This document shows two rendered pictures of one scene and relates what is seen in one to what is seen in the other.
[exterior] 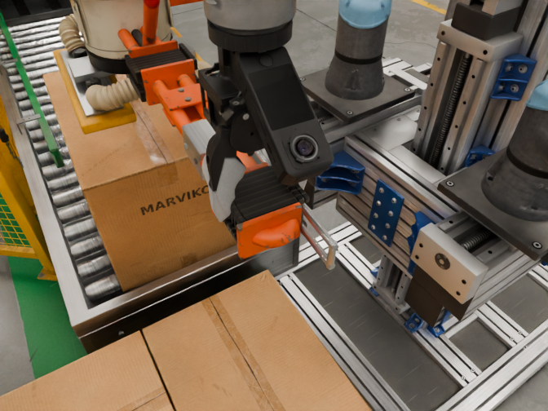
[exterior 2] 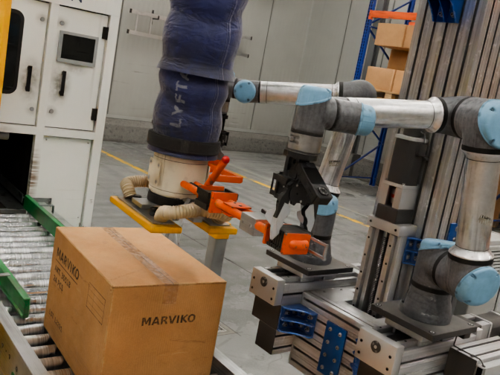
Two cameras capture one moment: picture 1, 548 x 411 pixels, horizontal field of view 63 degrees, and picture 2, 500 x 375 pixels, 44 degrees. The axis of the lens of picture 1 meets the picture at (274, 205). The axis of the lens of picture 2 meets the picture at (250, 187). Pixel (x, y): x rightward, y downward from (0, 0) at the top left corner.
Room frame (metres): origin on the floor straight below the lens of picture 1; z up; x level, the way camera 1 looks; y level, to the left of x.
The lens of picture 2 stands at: (-1.04, 0.29, 1.63)
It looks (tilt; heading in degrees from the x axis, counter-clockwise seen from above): 10 degrees down; 353
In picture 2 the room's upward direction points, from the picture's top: 10 degrees clockwise
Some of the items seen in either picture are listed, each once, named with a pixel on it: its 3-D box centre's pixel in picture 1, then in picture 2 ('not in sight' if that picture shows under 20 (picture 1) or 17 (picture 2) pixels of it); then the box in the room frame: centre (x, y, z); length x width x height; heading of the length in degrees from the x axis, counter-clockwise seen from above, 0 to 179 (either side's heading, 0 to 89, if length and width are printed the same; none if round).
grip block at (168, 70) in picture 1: (162, 72); (216, 199); (0.67, 0.18, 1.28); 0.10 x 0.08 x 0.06; 118
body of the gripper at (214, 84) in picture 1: (249, 80); (295, 176); (0.38, 0.02, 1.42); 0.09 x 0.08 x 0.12; 27
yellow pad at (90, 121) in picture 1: (89, 76); (144, 208); (0.85, 0.38, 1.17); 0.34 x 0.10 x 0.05; 28
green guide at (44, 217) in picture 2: not in sight; (77, 240); (2.24, 0.77, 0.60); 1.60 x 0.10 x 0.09; 31
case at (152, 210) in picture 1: (146, 159); (128, 305); (1.10, 0.40, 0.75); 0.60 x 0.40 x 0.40; 28
